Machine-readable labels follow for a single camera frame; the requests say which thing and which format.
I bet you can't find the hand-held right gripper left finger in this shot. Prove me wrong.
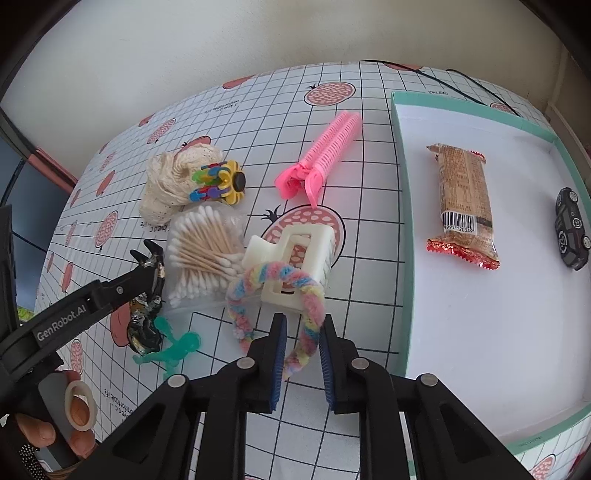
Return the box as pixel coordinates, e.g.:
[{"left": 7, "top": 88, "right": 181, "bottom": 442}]
[{"left": 99, "top": 313, "right": 288, "bottom": 480}]

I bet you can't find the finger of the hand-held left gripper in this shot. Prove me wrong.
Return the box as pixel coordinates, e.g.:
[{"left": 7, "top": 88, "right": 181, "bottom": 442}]
[{"left": 90, "top": 264, "right": 167, "bottom": 320}]

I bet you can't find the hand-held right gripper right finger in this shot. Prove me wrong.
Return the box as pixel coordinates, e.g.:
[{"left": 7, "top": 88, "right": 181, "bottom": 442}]
[{"left": 318, "top": 313, "right": 537, "bottom": 480}]

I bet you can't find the rainbow fuzzy pipe cleaner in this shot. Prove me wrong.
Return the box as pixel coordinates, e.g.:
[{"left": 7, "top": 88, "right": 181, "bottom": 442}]
[{"left": 226, "top": 261, "right": 327, "bottom": 382}]

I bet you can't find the cream lace scrunchie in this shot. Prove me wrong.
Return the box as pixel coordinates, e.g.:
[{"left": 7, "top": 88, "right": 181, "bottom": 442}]
[{"left": 139, "top": 143, "right": 223, "bottom": 223}]

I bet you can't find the teal and white box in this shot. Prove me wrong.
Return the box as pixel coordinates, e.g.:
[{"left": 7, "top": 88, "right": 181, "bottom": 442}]
[{"left": 390, "top": 89, "right": 591, "bottom": 464}]

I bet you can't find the person's left hand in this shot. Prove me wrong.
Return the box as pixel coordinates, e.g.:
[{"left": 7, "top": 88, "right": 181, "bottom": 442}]
[{"left": 14, "top": 369, "right": 99, "bottom": 462}]

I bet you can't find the green toy figure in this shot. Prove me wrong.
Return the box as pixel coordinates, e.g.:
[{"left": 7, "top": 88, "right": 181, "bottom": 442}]
[{"left": 132, "top": 315, "right": 203, "bottom": 382}]

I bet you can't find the bag of cotton swabs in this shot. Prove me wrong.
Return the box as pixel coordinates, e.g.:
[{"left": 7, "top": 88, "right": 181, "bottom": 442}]
[{"left": 165, "top": 205, "right": 248, "bottom": 310}]

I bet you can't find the white hair claw clip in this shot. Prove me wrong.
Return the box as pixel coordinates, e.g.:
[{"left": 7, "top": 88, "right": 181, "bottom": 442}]
[{"left": 242, "top": 224, "right": 336, "bottom": 308}]

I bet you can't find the pink panel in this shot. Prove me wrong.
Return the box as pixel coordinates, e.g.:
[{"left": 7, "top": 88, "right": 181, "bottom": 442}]
[{"left": 25, "top": 147, "right": 80, "bottom": 189}]

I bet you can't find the pomegranate print grid tablecloth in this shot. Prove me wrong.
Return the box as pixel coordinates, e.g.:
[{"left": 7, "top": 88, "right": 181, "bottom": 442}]
[{"left": 33, "top": 60, "right": 591, "bottom": 480}]

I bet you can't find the brown snack bar packet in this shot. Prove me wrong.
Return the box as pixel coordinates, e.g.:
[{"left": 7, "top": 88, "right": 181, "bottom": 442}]
[{"left": 425, "top": 143, "right": 501, "bottom": 271}]

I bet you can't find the pink hair roller clip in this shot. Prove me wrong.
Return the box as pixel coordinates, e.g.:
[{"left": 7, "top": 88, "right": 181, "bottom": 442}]
[{"left": 274, "top": 111, "right": 363, "bottom": 209}]

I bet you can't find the black toy car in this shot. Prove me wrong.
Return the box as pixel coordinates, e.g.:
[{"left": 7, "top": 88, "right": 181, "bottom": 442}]
[{"left": 553, "top": 186, "right": 591, "bottom": 271}]

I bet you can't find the translucent finger ring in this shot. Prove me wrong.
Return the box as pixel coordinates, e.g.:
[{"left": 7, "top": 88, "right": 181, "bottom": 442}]
[{"left": 65, "top": 381, "right": 98, "bottom": 433}]

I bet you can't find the black cable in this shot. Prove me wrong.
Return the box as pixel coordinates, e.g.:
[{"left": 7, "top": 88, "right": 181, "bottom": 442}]
[
  {"left": 359, "top": 58, "right": 492, "bottom": 106},
  {"left": 447, "top": 68, "right": 521, "bottom": 116}
]

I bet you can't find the white door frame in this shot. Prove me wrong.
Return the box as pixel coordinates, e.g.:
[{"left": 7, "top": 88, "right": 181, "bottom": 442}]
[{"left": 546, "top": 41, "right": 591, "bottom": 155}]

